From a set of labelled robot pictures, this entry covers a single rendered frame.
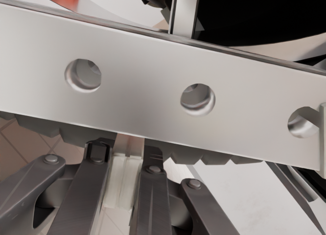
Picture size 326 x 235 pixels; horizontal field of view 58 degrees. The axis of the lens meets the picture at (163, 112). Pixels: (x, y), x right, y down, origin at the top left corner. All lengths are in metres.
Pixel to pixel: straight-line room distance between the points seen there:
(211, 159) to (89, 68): 0.11
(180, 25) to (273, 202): 4.74
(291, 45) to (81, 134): 0.15
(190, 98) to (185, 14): 0.08
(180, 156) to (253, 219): 4.78
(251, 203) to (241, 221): 0.33
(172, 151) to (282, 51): 0.10
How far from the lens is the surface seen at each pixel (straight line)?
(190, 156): 0.22
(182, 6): 0.22
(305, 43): 0.22
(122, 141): 0.15
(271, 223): 5.13
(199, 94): 0.16
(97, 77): 0.16
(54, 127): 0.22
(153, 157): 0.16
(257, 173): 4.56
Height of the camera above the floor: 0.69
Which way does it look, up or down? 8 degrees down
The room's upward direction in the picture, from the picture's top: 58 degrees clockwise
